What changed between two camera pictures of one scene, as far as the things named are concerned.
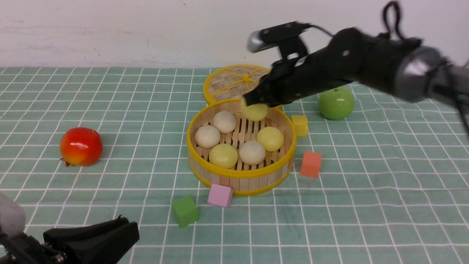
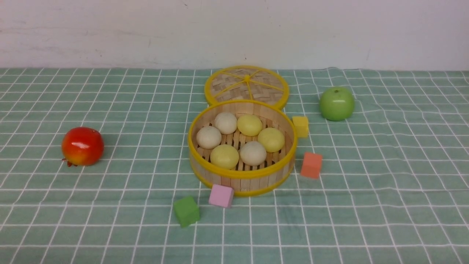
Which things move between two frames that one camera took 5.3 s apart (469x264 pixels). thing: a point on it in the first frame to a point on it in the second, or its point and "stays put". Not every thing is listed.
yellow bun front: x=272 y=138 stays put
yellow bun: x=255 y=112 to x=249 y=125
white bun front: x=252 y=153 stays put
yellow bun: x=223 y=155 stays put
